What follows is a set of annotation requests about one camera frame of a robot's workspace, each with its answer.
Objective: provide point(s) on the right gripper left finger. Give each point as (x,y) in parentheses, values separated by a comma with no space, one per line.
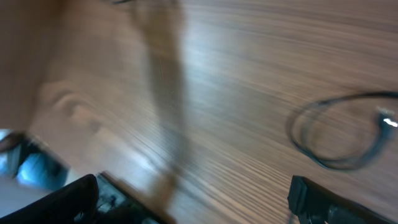
(74,203)

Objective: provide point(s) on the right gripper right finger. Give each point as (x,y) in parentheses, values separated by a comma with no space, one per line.
(313,204)

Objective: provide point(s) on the black usb cable silver plug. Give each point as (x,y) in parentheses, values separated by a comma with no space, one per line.
(347,132)

